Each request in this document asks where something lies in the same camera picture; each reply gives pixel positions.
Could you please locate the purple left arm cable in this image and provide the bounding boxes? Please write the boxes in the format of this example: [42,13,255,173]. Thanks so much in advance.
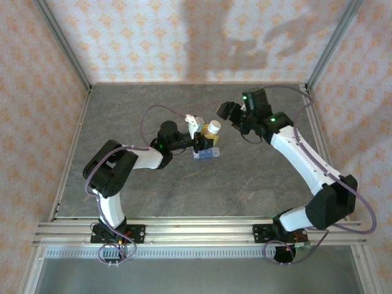
[85,105,190,266]

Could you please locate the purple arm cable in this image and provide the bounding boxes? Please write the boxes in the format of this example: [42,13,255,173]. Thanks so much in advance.
[263,85,378,266]
[85,105,190,266]

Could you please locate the aluminium side rail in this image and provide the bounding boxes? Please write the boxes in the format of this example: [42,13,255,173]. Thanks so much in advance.
[299,83,350,221]
[48,87,93,222]

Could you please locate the aluminium mounting rail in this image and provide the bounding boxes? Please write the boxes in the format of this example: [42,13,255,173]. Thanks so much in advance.
[32,216,368,246]

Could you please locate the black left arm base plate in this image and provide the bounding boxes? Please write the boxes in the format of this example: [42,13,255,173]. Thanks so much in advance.
[91,224,146,245]

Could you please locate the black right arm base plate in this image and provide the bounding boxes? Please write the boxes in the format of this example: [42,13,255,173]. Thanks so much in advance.
[253,224,307,245]

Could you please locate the aluminium frame post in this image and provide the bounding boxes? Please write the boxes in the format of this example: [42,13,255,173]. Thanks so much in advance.
[32,0,94,92]
[305,0,365,92]

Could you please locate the grey slotted cable duct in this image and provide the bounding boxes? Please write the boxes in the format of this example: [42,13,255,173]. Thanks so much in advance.
[41,246,353,260]

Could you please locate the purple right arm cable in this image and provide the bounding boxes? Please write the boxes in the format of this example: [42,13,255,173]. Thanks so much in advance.
[263,85,378,266]

